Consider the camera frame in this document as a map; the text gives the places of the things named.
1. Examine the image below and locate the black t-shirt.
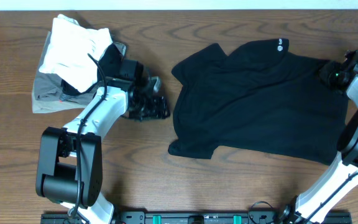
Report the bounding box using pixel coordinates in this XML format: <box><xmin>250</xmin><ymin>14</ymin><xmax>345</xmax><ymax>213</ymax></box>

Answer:
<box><xmin>168</xmin><ymin>39</ymin><xmax>348</xmax><ymax>165</ymax></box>

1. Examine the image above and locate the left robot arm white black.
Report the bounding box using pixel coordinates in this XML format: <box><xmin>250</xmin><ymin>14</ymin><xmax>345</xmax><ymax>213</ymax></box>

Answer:
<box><xmin>35</xmin><ymin>60</ymin><xmax>170</xmax><ymax>223</ymax></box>

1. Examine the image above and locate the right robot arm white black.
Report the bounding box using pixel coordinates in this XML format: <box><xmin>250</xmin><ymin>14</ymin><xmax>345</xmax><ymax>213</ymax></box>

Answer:
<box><xmin>276</xmin><ymin>65</ymin><xmax>358</xmax><ymax>223</ymax></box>

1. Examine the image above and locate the black folded garment in pile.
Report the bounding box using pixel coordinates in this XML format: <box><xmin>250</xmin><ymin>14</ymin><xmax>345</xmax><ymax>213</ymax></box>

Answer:
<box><xmin>61</xmin><ymin>44</ymin><xmax>123</xmax><ymax>96</ymax></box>

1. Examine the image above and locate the white folded garment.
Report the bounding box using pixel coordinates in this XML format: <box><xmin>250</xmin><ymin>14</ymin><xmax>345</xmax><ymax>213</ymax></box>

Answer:
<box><xmin>39</xmin><ymin>14</ymin><xmax>113</xmax><ymax>93</ymax></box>

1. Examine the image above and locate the grey folded garment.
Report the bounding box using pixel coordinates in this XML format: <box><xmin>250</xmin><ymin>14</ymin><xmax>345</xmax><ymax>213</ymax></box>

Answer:
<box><xmin>31</xmin><ymin>30</ymin><xmax>127</xmax><ymax>114</ymax></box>

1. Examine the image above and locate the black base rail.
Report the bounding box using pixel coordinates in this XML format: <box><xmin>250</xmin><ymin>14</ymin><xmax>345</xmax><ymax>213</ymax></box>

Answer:
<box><xmin>40</xmin><ymin>211</ymin><xmax>353</xmax><ymax>224</ymax></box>

